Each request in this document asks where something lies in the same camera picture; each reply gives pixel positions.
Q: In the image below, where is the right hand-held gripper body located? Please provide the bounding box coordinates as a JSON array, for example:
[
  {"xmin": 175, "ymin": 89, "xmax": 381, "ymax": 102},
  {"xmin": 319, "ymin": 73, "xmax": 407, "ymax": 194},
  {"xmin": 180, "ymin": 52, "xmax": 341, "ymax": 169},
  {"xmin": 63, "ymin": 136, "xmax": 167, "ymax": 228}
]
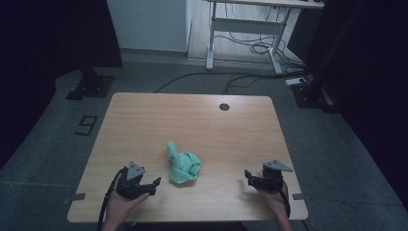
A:
[{"xmin": 256, "ymin": 159, "xmax": 293, "ymax": 193}]

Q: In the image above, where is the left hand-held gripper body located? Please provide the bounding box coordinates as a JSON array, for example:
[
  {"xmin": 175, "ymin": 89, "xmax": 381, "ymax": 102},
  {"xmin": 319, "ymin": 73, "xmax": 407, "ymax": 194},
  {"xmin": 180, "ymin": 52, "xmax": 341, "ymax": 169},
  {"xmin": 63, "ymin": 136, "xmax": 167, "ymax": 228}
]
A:
[{"xmin": 115, "ymin": 161, "xmax": 152, "ymax": 200}]

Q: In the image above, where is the green microfiber cloth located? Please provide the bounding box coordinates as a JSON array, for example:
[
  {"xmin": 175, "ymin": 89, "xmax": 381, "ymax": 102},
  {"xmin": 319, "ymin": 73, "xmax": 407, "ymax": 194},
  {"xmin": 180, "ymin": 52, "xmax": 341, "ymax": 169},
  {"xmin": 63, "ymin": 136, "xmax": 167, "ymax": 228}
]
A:
[{"xmin": 166, "ymin": 141, "xmax": 202, "ymax": 185}]

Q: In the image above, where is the person's left hand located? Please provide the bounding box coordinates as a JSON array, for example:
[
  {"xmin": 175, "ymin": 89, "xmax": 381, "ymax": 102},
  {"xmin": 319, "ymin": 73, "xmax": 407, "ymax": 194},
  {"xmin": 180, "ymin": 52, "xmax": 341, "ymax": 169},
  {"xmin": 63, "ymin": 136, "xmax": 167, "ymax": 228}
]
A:
[{"xmin": 105, "ymin": 192, "xmax": 150, "ymax": 223}]

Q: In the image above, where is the person's right hand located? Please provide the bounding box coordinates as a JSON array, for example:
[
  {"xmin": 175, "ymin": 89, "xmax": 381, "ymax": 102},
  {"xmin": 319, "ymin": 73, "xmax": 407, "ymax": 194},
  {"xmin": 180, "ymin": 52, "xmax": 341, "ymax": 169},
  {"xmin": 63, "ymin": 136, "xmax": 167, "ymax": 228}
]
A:
[{"xmin": 256, "ymin": 188, "xmax": 291, "ymax": 222}]

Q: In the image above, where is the grey tape piece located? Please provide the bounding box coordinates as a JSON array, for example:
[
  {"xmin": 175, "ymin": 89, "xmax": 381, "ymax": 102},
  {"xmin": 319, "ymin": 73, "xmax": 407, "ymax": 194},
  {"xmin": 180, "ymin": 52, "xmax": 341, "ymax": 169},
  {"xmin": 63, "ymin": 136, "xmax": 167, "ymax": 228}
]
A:
[
  {"xmin": 292, "ymin": 192, "xmax": 312, "ymax": 202},
  {"xmin": 63, "ymin": 192, "xmax": 87, "ymax": 206}
]

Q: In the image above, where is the black stand base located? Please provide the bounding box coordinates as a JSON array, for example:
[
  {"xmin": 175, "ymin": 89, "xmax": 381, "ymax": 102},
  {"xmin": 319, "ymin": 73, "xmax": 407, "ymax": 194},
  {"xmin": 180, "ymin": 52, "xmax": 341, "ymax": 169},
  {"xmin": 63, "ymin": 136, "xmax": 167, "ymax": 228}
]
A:
[
  {"xmin": 65, "ymin": 66, "xmax": 115, "ymax": 101},
  {"xmin": 291, "ymin": 80, "xmax": 339, "ymax": 114}
]

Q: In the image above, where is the white power strip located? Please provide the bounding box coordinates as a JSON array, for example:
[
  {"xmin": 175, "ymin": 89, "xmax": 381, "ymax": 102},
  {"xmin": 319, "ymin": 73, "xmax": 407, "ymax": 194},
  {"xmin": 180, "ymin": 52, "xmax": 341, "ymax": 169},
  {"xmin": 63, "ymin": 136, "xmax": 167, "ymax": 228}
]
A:
[{"xmin": 285, "ymin": 77, "xmax": 308, "ymax": 87}]

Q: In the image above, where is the dark curtain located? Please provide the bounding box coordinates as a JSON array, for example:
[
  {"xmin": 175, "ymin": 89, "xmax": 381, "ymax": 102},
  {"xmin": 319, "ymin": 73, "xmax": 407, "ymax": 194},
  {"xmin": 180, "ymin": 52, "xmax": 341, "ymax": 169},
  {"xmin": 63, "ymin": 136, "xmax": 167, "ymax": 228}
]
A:
[
  {"xmin": 288, "ymin": 0, "xmax": 408, "ymax": 211},
  {"xmin": 0, "ymin": 0, "xmax": 124, "ymax": 169}
]

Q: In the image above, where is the white partition panel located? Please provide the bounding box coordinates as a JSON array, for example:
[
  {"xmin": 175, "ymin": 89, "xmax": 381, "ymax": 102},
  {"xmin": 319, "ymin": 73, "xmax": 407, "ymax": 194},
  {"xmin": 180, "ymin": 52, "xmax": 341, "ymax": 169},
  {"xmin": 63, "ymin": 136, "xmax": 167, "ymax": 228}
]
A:
[{"xmin": 106, "ymin": 0, "xmax": 192, "ymax": 54}]

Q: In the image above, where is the right hand-held gripper black cable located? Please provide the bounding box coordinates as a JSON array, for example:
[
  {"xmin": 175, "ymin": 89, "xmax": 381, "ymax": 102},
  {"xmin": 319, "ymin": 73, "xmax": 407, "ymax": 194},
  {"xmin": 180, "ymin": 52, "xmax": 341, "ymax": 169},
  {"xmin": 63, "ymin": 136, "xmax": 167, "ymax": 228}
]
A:
[{"xmin": 278, "ymin": 178, "xmax": 292, "ymax": 219}]

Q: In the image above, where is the hand-held gripper black cable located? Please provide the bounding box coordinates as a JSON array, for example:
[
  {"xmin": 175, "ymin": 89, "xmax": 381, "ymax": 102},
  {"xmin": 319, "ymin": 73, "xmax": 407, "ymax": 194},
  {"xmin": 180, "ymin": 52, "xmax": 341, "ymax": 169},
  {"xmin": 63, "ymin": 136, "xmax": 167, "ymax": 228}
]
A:
[
  {"xmin": 97, "ymin": 167, "xmax": 128, "ymax": 231},
  {"xmin": 278, "ymin": 178, "xmax": 292, "ymax": 219}
]

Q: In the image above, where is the left hand-held gripper black cable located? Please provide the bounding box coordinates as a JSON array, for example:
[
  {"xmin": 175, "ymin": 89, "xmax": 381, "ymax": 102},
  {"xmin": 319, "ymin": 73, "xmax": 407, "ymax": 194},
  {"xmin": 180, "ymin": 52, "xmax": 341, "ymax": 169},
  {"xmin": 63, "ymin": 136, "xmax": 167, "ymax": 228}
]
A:
[{"xmin": 97, "ymin": 167, "xmax": 128, "ymax": 231}]

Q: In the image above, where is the long black floor cable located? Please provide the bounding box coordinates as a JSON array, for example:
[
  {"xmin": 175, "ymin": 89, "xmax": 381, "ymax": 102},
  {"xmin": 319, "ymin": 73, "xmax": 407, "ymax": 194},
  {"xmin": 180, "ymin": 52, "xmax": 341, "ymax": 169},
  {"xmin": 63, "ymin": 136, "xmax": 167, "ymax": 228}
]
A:
[{"xmin": 153, "ymin": 71, "xmax": 309, "ymax": 94}]

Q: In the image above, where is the tangle of black cables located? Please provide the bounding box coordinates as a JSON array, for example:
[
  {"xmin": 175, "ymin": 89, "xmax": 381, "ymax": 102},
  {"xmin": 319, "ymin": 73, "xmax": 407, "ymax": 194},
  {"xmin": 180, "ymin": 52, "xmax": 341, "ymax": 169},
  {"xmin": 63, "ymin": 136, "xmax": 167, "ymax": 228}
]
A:
[{"xmin": 214, "ymin": 2, "xmax": 306, "ymax": 72}]

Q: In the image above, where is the white metal frame desk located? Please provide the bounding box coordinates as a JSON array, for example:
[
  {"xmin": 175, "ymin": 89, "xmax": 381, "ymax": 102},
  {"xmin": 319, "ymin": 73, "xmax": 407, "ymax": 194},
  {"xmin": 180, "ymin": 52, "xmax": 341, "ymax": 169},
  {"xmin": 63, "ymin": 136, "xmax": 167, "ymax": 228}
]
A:
[{"xmin": 203, "ymin": 0, "xmax": 325, "ymax": 75}]

